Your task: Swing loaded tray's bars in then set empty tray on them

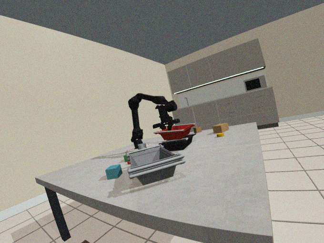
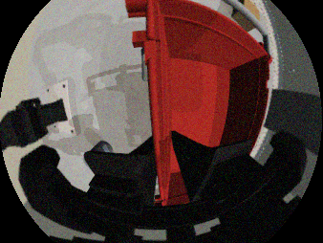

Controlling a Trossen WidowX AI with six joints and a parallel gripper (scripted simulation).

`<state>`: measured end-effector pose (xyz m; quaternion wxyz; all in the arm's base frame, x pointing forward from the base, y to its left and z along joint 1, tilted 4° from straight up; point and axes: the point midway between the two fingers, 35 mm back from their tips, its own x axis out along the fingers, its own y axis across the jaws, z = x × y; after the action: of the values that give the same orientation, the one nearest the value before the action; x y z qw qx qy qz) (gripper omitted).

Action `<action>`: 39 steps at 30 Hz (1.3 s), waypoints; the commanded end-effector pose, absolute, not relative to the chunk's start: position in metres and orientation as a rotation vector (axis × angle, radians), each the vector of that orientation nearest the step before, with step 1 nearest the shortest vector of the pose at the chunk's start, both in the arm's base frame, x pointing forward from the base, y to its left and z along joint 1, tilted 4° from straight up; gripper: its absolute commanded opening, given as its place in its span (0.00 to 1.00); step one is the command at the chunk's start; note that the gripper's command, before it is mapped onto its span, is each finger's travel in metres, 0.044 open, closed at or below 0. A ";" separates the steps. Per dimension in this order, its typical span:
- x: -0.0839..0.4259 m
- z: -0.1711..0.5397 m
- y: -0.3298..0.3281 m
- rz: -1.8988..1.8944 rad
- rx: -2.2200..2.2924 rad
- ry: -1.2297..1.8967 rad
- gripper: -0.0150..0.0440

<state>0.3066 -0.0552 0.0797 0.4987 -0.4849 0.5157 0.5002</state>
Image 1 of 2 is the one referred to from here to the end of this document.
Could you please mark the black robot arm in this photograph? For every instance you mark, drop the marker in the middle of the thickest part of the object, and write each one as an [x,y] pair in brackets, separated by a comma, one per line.
[137,133]

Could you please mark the teal cube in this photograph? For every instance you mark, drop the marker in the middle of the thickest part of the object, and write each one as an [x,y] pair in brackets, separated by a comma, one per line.
[114,172]

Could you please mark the light grey cylinder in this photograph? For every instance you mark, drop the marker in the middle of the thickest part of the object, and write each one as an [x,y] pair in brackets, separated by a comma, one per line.
[141,146]

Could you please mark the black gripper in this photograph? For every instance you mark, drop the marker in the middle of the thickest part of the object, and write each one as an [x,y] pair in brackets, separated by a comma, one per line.
[164,119]

